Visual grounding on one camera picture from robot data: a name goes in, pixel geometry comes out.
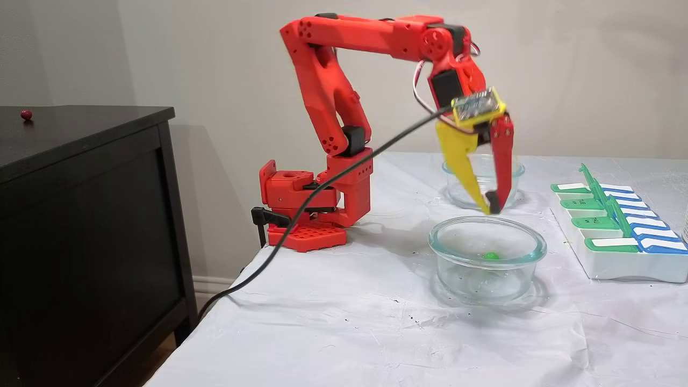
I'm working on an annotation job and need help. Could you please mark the weekly pill organizer box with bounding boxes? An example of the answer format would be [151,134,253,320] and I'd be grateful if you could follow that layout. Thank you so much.
[550,164,688,283]

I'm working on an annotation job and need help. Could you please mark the small clear glass bowl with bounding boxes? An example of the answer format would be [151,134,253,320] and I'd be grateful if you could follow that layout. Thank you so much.
[442,155,526,211]

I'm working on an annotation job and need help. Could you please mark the large clear glass bowl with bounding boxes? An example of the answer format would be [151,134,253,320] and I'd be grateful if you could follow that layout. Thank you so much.
[428,216,548,304]

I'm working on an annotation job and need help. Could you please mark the black table clamp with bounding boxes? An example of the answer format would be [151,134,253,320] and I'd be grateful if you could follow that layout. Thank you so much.
[251,207,294,247]

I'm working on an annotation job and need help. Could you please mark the white plastic table cover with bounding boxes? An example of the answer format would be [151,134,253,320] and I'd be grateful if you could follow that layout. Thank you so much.
[142,152,688,387]

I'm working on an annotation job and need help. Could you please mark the white baseboard trim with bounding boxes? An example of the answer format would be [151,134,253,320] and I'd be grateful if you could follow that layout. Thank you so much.
[192,275,240,312]

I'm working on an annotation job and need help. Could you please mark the black wooden cabinet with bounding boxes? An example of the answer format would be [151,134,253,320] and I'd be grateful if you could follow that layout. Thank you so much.
[0,105,198,387]

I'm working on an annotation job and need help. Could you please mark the camera board on yellow mount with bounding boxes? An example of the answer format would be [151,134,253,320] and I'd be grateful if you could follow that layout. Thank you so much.
[450,86,507,133]

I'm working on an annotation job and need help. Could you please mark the red white servo wire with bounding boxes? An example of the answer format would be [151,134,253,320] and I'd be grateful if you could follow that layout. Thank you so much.
[413,43,482,127]

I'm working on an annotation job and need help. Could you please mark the black cable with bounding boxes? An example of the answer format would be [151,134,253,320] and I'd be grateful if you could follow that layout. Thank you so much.
[196,106,455,320]

